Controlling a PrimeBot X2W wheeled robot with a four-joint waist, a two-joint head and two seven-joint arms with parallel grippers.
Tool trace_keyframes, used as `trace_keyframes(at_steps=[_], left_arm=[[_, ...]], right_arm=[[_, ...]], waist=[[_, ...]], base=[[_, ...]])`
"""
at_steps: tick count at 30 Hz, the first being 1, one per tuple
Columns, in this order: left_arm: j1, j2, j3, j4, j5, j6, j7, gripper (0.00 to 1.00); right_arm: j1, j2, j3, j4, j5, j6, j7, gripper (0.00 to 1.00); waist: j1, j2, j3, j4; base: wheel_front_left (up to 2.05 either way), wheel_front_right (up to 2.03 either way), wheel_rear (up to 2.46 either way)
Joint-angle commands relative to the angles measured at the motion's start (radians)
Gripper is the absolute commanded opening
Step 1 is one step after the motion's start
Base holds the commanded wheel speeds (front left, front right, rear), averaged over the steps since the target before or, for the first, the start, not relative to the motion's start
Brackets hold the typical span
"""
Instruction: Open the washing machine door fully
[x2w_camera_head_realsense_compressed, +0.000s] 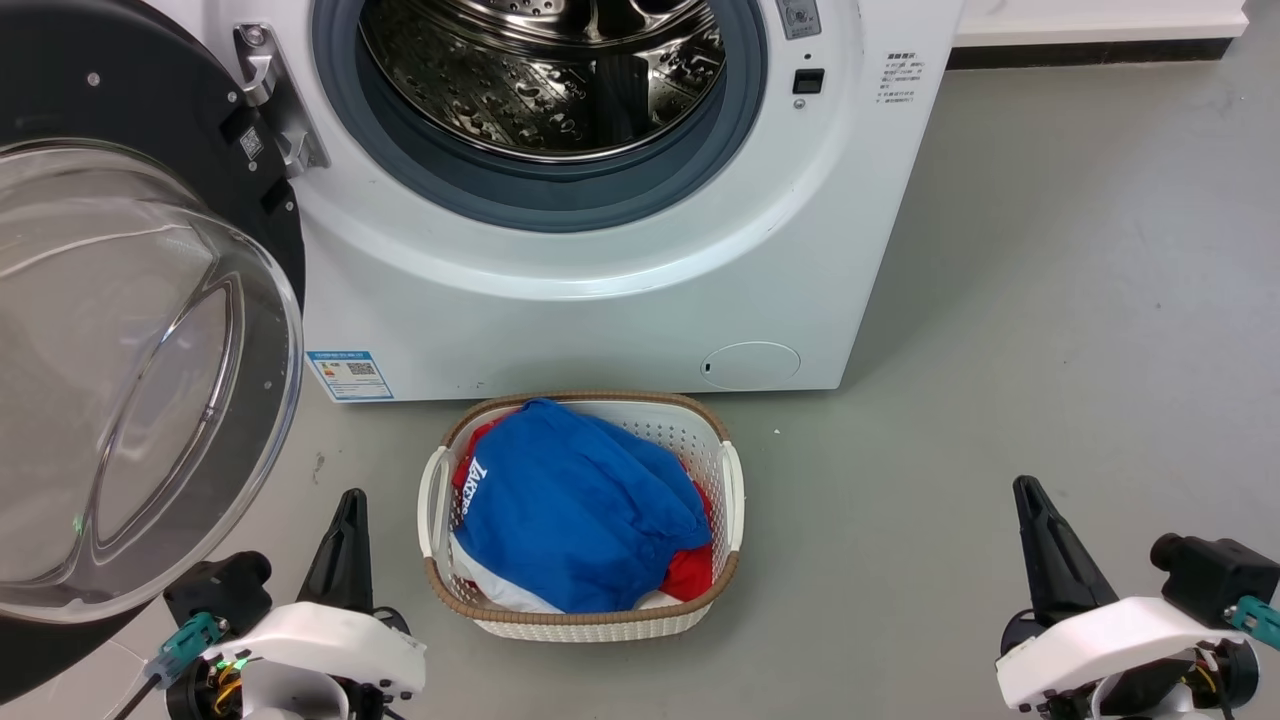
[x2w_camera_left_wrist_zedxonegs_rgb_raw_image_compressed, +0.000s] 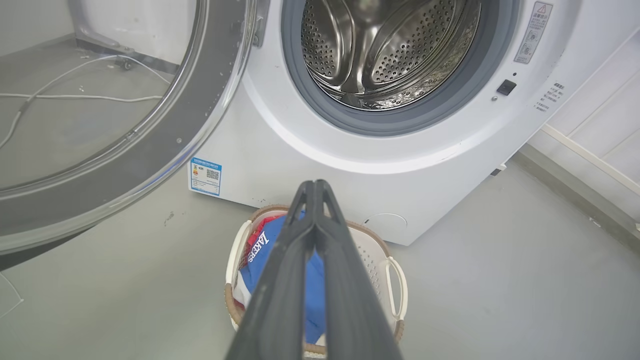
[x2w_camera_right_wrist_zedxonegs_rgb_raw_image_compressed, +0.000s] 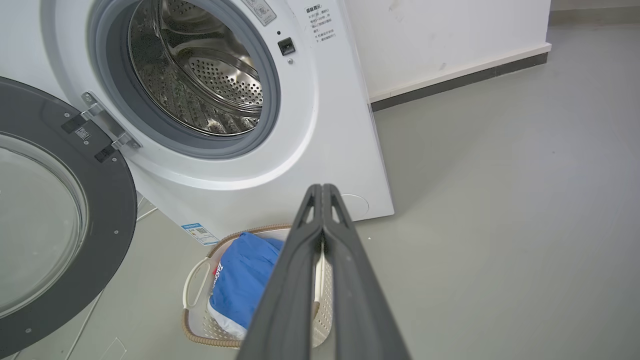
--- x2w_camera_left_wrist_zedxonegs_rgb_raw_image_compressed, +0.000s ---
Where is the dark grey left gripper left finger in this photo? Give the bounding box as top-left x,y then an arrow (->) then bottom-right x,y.
225,179 -> 317,360

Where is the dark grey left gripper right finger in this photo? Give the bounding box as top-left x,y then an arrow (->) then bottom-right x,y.
315,179 -> 404,360

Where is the round black glass washer door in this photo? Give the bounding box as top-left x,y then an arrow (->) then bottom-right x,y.
0,0 -> 259,272

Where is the white front-load washing machine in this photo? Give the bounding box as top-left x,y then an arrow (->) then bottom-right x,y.
187,0 -> 640,247

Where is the grey door hinge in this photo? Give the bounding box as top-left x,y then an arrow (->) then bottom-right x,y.
251,0 -> 271,49

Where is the blue jersey garment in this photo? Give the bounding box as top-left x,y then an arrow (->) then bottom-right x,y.
238,210 -> 327,346

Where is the white garment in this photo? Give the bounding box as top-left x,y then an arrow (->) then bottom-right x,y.
232,276 -> 257,310

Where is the white woven laundry basket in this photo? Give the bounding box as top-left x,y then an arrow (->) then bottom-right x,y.
223,204 -> 409,359

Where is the red garment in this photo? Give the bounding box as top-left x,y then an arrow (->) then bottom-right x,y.
244,215 -> 285,253

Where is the round white filter cover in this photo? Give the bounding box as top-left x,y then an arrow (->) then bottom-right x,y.
362,213 -> 409,237

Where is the blue energy label sticker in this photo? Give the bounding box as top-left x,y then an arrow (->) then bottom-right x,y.
188,157 -> 223,197

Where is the steel perforated washer drum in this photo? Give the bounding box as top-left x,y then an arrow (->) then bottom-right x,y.
300,0 -> 482,112

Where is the grey metal stand base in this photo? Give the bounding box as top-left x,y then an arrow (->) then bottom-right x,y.
67,0 -> 136,54

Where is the red triangle warning sticker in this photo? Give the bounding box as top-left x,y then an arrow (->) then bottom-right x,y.
513,1 -> 554,65

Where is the white straight floor cable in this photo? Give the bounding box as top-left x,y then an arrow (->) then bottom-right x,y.
0,92 -> 164,104

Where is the white wall ledge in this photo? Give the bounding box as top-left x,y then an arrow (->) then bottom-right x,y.
539,123 -> 640,197

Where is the white looped floor cable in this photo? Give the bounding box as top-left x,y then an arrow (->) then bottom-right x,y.
0,53 -> 172,151

